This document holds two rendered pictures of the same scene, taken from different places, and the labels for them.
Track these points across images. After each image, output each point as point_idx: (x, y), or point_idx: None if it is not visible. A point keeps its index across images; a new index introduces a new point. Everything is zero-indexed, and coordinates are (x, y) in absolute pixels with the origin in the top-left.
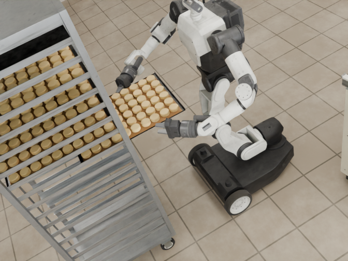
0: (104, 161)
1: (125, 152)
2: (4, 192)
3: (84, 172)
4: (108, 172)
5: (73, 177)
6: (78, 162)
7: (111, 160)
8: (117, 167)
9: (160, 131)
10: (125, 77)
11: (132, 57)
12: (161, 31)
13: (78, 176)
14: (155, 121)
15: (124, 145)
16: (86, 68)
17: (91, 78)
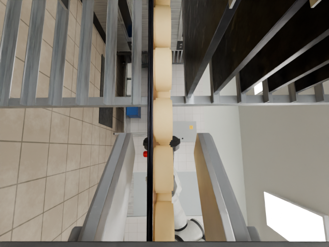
0: (33, 56)
1: (24, 93)
2: None
3: (37, 18)
4: (3, 50)
5: (42, 1)
6: (65, 20)
7: (26, 64)
8: (2, 69)
9: (128, 155)
10: (173, 153)
11: (176, 180)
12: (196, 240)
13: (37, 8)
14: (160, 160)
15: (40, 99)
16: (227, 100)
17: (214, 97)
